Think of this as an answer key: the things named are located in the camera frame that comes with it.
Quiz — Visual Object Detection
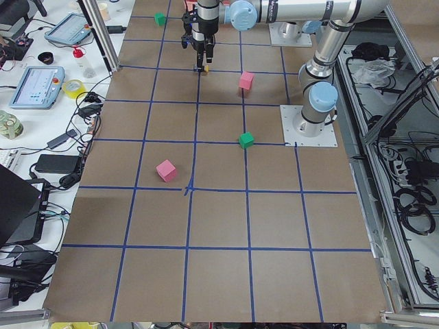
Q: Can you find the black cable bundle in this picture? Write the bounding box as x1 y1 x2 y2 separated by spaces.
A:
68 90 104 145

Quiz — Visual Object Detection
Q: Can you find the teach pendant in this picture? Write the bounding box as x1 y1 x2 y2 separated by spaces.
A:
9 66 65 110
45 13 91 46

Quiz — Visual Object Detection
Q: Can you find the green cube front left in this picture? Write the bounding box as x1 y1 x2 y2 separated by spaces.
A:
239 132 254 149

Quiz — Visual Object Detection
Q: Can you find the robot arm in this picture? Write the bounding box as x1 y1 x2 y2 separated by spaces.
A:
181 0 389 95

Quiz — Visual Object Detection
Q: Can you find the black bowl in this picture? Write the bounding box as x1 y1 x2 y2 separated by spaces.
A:
37 51 54 65

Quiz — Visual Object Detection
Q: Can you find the aluminium frame post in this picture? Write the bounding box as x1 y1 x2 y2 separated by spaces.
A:
77 0 120 73

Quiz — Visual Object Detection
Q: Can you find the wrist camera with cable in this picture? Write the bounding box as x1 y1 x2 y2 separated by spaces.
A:
181 11 193 49

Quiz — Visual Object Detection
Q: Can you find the green cube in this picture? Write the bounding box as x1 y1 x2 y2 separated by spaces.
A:
239 132 254 149
154 12 167 26

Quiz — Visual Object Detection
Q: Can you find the teach pendant near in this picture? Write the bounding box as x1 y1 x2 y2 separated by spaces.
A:
9 66 65 110

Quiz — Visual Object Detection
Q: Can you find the black power adapter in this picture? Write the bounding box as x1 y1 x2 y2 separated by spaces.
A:
47 129 78 149

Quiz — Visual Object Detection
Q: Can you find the crumpled white cloth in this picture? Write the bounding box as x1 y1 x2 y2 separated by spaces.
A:
353 59 395 88

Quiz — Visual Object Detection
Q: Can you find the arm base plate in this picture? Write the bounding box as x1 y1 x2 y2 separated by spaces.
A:
280 105 337 147
269 21 312 47

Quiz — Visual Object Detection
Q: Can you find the green cube far right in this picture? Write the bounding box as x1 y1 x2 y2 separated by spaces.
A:
154 12 167 26

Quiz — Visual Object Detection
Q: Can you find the pink plastic bin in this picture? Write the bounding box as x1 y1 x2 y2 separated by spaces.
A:
185 0 197 11

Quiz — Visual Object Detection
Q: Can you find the pink cube front centre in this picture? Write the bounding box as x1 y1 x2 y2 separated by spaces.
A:
156 159 178 182

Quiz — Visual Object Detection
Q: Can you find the green tape roll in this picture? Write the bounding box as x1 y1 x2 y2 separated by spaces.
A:
0 110 23 139

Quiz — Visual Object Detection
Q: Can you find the teach pendant far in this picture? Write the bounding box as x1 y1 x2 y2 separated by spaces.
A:
45 13 91 46

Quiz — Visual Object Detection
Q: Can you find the black power brick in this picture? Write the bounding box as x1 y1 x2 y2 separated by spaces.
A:
35 154 80 174

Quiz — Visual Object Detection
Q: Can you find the black laptop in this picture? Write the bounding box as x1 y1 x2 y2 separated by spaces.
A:
1 166 49 247

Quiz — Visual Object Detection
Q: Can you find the red cap squeeze bottle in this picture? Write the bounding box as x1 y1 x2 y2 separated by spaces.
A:
73 47 96 79

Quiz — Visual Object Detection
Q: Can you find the yellow tape roll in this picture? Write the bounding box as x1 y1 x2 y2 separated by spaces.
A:
62 80 86 99

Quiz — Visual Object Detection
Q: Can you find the pink cube near arm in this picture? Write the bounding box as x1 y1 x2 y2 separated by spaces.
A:
239 71 254 90

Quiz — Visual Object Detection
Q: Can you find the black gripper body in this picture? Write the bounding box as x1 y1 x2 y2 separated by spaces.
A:
191 23 215 51

